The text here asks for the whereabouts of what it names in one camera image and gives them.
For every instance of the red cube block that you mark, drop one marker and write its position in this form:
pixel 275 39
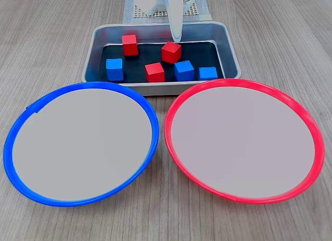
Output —
pixel 154 72
pixel 171 53
pixel 129 45

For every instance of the blue cube block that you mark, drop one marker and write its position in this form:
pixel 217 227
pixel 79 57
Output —
pixel 184 71
pixel 114 70
pixel 207 73

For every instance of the black tray liner mat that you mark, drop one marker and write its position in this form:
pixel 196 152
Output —
pixel 147 54

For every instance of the silver metal tray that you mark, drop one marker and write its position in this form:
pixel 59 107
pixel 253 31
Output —
pixel 229 51

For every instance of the red rimmed white dish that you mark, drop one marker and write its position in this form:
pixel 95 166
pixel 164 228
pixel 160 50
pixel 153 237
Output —
pixel 246 147

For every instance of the blue rimmed white dish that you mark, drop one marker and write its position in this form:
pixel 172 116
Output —
pixel 77 147

